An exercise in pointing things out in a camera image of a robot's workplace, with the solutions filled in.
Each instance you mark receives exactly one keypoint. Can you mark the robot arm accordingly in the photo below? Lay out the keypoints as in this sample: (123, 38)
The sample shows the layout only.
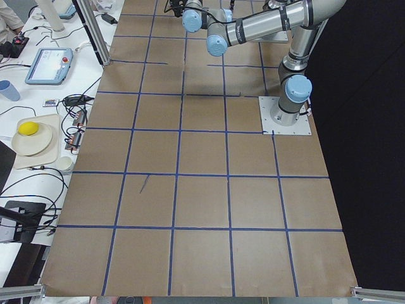
(296, 88)
(223, 31)

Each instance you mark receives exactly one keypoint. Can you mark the white paper cup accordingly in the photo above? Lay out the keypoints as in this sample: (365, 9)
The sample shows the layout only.
(65, 164)

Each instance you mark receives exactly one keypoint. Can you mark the black power adapter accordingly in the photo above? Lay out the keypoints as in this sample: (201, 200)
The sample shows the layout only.
(109, 19)

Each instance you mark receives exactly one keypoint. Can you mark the teach pendant tablet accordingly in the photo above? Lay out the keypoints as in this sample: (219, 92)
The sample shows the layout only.
(50, 66)

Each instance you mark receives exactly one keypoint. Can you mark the yellow lemon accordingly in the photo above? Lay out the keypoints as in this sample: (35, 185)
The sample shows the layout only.
(28, 128)

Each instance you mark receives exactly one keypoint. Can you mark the beige plate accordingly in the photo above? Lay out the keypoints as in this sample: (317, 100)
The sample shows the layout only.
(31, 145)

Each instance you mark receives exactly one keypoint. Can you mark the blue plastic cup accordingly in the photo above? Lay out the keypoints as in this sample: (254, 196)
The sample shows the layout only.
(9, 91)

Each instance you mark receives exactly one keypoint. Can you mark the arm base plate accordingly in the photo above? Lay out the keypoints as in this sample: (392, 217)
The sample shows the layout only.
(274, 121)

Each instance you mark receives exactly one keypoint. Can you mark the aluminium frame post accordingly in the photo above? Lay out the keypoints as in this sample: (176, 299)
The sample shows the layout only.
(93, 31)

